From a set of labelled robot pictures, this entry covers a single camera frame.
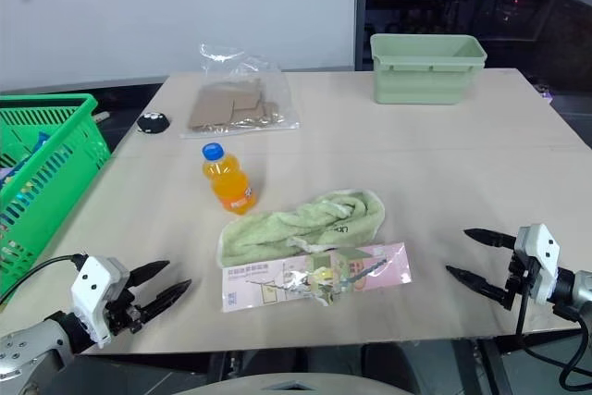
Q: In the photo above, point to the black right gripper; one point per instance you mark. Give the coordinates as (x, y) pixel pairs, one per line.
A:
(518, 281)

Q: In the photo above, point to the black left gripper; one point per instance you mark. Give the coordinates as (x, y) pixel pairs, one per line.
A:
(122, 314)

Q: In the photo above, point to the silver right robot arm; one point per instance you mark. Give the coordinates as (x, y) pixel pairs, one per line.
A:
(580, 291)

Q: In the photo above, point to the green plastic shopping basket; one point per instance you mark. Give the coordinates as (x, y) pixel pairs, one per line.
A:
(69, 154)

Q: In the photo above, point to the pink packaged paper model kit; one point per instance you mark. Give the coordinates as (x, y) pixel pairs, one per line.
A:
(259, 281)

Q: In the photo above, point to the orange juice bottle blue cap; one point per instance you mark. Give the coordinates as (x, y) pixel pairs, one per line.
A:
(231, 184)

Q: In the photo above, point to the light green towel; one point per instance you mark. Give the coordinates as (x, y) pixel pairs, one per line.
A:
(277, 228)

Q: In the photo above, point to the black round paw-print object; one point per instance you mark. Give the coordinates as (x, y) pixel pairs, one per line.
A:
(153, 123)

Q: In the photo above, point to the grey rounded robot torso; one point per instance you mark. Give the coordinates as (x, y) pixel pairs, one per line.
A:
(296, 386)

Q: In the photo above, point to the small white stick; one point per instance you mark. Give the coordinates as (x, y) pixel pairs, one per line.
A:
(101, 116)

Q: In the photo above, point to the blue snack packet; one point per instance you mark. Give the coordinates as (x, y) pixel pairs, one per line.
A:
(33, 147)

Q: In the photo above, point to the clear bag of cardboard pieces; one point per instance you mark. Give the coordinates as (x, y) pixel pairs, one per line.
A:
(231, 103)

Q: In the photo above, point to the pale green plastic storage box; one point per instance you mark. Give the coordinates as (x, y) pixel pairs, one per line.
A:
(421, 78)

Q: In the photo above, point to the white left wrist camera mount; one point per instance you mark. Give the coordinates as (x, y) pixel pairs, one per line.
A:
(94, 284)

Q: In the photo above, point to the black table leg frame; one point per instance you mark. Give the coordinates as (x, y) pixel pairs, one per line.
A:
(497, 367)

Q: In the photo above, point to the dark window frame post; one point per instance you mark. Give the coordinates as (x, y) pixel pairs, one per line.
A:
(361, 11)

